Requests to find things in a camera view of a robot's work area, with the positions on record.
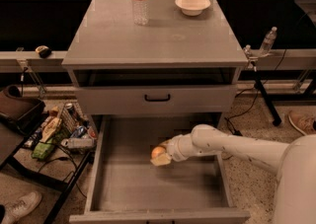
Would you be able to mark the tan shoe at right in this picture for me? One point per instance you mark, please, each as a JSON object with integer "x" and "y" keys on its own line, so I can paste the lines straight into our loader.
{"x": 303, "y": 123}

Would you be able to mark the black power adapter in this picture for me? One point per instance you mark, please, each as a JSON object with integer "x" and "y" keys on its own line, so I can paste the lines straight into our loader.
{"x": 237, "y": 133}

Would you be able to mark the white ceramic bowl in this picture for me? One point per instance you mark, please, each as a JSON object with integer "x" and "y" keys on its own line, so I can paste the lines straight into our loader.
{"x": 192, "y": 7}

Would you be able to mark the grey drawer cabinet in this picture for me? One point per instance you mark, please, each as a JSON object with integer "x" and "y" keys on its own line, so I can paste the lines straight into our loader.
{"x": 110, "y": 50}

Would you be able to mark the black yellow tape measure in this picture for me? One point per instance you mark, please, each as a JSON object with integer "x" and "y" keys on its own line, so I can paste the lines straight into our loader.
{"x": 43, "y": 51}

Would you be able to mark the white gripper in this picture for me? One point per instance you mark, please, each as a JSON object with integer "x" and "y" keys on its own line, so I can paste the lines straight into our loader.
{"x": 174, "y": 149}

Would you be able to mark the white sneaker lower left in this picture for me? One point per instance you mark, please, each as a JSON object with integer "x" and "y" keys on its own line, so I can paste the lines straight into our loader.
{"x": 12, "y": 212}

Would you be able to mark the small water bottle on rail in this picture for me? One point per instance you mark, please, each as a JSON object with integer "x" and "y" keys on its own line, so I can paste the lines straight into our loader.
{"x": 268, "y": 42}

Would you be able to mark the closed grey top drawer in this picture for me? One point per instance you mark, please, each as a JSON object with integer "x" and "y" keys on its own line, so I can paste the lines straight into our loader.
{"x": 130, "y": 101}

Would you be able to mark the black drawer handle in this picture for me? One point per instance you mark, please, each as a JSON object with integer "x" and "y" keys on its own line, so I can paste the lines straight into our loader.
{"x": 150, "y": 99}

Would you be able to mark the open grey middle drawer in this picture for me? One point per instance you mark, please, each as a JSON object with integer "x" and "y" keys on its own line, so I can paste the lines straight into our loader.
{"x": 125, "y": 188}

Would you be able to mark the black tripod leg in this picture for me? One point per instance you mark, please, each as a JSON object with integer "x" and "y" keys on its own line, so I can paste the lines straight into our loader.
{"x": 260, "y": 86}

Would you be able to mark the wire basket of snacks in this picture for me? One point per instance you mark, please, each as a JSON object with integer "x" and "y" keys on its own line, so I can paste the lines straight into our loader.
{"x": 70, "y": 129}

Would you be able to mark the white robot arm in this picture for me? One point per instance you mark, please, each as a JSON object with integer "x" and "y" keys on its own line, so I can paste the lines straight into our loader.
{"x": 294, "y": 165}

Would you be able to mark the green snack bag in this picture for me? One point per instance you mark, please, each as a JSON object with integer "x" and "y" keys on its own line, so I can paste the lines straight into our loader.
{"x": 43, "y": 149}

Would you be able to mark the orange fruit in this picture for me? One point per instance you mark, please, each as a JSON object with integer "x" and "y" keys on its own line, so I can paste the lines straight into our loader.
{"x": 157, "y": 152}

